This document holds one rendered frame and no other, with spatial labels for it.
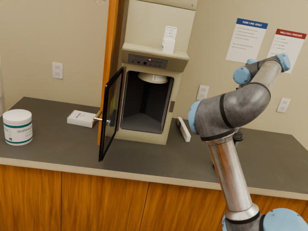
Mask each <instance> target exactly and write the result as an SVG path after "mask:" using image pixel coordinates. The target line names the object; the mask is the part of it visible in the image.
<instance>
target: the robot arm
mask: <svg viewBox="0 0 308 231"><path fill-rule="evenodd" d="M290 67H291V65H290V61H289V58H288V56H287V54H285V53H282V54H278V55H275V56H272V57H269V58H267V59H264V60H260V61H259V60H255V59H248V60H247V62H246V64H245V66H241V67H239V68H237V69H236V70H235V71H234V73H233V79H234V81H235V82H236V83H237V84H239V87H238V88H236V90H234V91H230V92H227V93H224V94H220V95H217V96H214V97H210V98H207V99H202V100H200V101H197V102H195V103H193V104H192V106H191V107H190V111H189V113H188V122H189V126H190V129H191V130H192V132H193V133H194V134H197V135H200V137H201V140H202V142H204V143H206V144H207V145H208V148H209V151H210V154H211V158H212V161H213V164H214V167H215V170H216V174H217V177H218V180H219V183H220V186H221V190H222V192H223V196H224V199H225V202H226V205H227V209H226V211H225V215H224V217H223V220H222V225H223V227H222V230H223V231H308V225H307V223H306V222H305V221H304V220H303V218H302V217H301V216H300V215H299V214H298V213H296V212H294V211H292V210H290V209H285V208H278V209H273V210H272V212H268V213H267V214H261V213H260V211H259V208H258V206H257V205H256V204H254V203H252V200H251V197H250V194H249V191H248V187H247V184H246V181H245V177H244V174H243V171H242V168H241V164H240V161H239V158H238V155H237V151H236V148H235V145H234V142H233V139H232V137H233V135H234V133H235V129H234V128H237V127H239V128H240V127H242V126H244V125H246V124H248V123H250V122H251V121H253V120H254V119H255V118H257V117H258V116H259V115H260V114H261V113H262V112H263V111H264V110H265V109H266V107H267V106H268V104H269V102H270V99H271V93H270V92H271V91H272V89H273V87H274V85H275V83H276V81H277V79H278V77H279V75H280V73H282V72H286V71H288V70H290Z"/></svg>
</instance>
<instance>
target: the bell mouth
mask: <svg viewBox="0 0 308 231"><path fill-rule="evenodd" d="M138 77H139V78H140V79H142V80H144V81H146V82H149V83H158V84H162V83H167V82H168V77H167V76H162V75H156V74H150V73H144V72H140V73H139V74H138Z"/></svg>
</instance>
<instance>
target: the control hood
mask: <svg viewBox="0 0 308 231"><path fill-rule="evenodd" d="M129 54H132V55H140V56H146V57H152V58H157V59H163V60H168V62H167V65H166V68H165V69H164V70H170V71H176V72H183V71H184V69H185V67H186V65H187V63H188V61H189V59H190V58H189V57H188V55H187V53H186V52H180V51H173V53H166V52H162V50H161V48H156V47H150V46H144V45H138V44H131V43H124V45H123V47H122V63H127V64H131V63H128V56H129ZM132 65H134V64H132ZM135 65H137V64H135ZM138 66H139V65H138ZM140 66H143V65H140ZM146 67H148V66H146ZM149 67H150V66H149ZM152 68H154V67H152ZM155 68H157V67H155ZM158 69H160V68H158ZM161 69H162V68H161Z"/></svg>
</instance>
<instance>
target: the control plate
mask: <svg viewBox="0 0 308 231"><path fill-rule="evenodd" d="M149 59H151V60H149ZM132 61H134V62H132ZM138 61H139V62H140V63H138ZM158 61H159V62H158ZM143 62H146V63H147V64H146V65H144V64H143ZM167 62H168V60H163V59H157V58H152V57H146V56H140V55H132V54H129V56H128V63H131V64H137V65H143V66H150V67H157V68H162V69H165V68H166V65H167ZM150 63H151V65H150ZM155 64H156V65H155ZM159 65H161V66H159Z"/></svg>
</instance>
